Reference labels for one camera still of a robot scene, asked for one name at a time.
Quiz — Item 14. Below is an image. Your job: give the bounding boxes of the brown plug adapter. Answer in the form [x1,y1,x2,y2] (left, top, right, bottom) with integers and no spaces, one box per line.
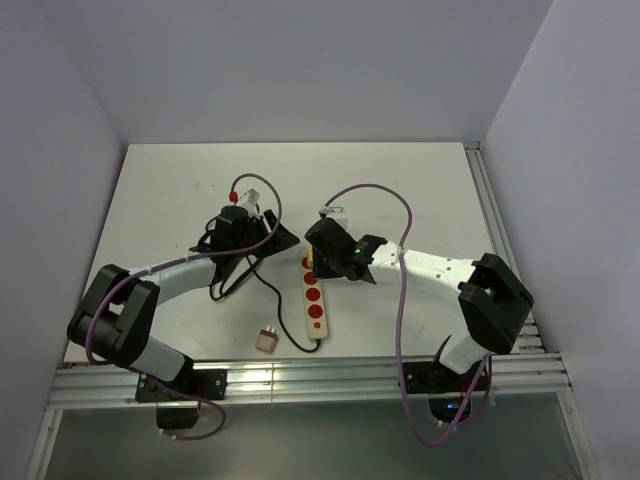
[255,326,279,354]

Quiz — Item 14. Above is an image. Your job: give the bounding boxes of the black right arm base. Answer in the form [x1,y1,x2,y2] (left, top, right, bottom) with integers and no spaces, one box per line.
[402,356,493,424]

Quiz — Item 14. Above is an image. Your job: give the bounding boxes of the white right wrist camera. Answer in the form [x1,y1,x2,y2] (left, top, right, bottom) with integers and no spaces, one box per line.
[319,206,348,230]

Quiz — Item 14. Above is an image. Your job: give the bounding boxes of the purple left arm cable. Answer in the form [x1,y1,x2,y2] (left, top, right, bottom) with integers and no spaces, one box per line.
[84,173,284,444]

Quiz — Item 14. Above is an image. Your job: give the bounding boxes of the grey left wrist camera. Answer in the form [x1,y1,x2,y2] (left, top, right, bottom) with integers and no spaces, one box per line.
[228,189,260,217]

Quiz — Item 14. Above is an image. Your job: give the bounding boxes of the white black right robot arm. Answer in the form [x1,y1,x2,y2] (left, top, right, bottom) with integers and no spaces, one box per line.
[305,217,534,390]

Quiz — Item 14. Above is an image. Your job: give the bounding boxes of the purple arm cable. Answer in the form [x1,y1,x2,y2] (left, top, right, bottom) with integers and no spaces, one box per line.
[84,173,284,444]
[324,183,494,447]

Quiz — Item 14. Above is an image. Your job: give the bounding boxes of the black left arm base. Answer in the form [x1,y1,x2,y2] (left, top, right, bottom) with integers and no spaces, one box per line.
[134,369,228,441]

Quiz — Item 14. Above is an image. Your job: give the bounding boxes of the aluminium rail frame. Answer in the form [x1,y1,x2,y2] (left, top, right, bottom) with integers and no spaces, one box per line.
[26,142,601,479]

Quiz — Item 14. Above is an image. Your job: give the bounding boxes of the black power cord with plug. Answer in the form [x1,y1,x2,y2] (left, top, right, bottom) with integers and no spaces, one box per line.
[189,219,324,354]

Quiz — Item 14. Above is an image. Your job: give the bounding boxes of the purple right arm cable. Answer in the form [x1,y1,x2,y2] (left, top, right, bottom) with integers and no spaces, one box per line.
[324,183,494,447]

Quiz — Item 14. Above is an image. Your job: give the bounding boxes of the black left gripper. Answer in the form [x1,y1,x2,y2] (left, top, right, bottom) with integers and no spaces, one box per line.
[232,210,299,260]

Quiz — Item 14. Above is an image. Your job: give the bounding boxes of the beige power strip red sockets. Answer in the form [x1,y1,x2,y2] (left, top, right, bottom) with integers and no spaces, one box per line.
[298,247,329,342]

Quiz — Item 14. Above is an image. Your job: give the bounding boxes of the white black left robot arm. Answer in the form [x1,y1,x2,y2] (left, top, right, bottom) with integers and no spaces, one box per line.
[67,206,300,399]

